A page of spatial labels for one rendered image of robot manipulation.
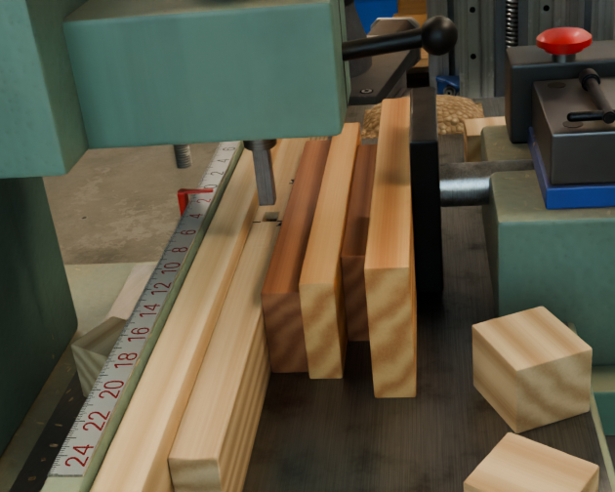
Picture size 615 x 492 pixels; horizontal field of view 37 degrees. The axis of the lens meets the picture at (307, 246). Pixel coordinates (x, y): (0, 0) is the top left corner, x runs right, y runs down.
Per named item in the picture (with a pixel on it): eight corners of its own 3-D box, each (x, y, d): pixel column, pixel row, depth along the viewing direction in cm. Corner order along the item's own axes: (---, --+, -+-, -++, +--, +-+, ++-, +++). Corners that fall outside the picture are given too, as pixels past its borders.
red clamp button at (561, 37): (595, 55, 51) (596, 36, 50) (539, 58, 51) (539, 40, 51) (587, 40, 53) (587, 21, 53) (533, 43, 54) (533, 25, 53)
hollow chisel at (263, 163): (274, 205, 53) (264, 122, 51) (259, 206, 53) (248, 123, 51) (276, 198, 54) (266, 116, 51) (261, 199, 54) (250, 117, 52)
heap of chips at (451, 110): (486, 132, 74) (486, 109, 73) (360, 139, 75) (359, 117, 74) (481, 103, 80) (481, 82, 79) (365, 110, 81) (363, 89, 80)
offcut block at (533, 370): (471, 385, 44) (471, 324, 43) (541, 365, 45) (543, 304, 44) (515, 435, 41) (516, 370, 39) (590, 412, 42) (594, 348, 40)
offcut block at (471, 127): (517, 179, 65) (517, 132, 64) (468, 182, 65) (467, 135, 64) (512, 160, 68) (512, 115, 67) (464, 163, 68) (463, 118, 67)
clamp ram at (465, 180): (554, 289, 50) (558, 134, 46) (416, 294, 51) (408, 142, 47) (536, 217, 58) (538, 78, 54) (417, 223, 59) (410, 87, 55)
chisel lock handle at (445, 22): (459, 59, 47) (458, 20, 46) (332, 66, 48) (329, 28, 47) (457, 48, 49) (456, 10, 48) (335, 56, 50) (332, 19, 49)
